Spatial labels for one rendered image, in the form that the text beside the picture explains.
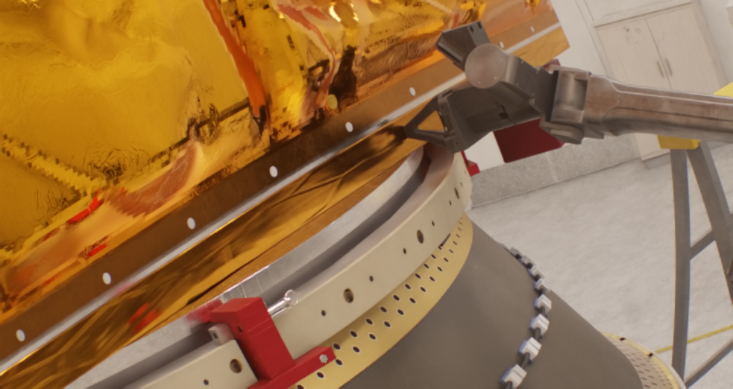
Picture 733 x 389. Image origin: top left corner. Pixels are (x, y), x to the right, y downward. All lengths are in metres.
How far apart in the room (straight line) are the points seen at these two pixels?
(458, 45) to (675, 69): 6.60
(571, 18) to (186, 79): 7.64
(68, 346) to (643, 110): 0.70
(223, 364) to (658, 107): 0.55
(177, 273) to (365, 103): 0.41
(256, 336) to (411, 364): 0.24
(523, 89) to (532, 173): 7.91
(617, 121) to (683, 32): 6.59
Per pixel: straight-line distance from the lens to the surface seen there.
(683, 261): 2.17
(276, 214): 1.10
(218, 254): 1.02
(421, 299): 1.16
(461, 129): 1.24
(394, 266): 1.07
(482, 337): 1.20
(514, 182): 9.16
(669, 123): 1.08
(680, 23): 7.69
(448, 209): 1.22
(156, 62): 0.95
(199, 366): 0.88
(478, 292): 1.27
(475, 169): 1.56
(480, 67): 1.16
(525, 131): 1.84
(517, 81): 1.14
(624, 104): 1.12
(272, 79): 1.11
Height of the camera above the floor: 1.93
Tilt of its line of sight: 9 degrees down
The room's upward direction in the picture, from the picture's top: 22 degrees counter-clockwise
